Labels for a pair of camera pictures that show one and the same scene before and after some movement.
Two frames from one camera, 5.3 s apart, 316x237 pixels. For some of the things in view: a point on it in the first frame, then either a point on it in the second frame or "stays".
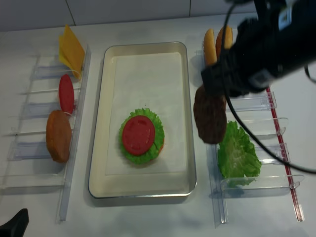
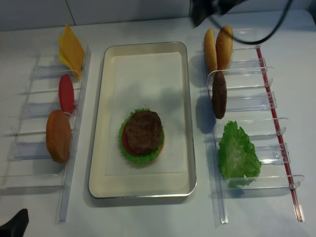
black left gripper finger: x=16 y=226 stays
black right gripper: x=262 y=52 → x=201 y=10
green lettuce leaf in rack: x=237 y=157 stays
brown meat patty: x=210 y=116 → x=143 y=131
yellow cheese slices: x=71 y=51 stays
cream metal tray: x=101 y=185 stays
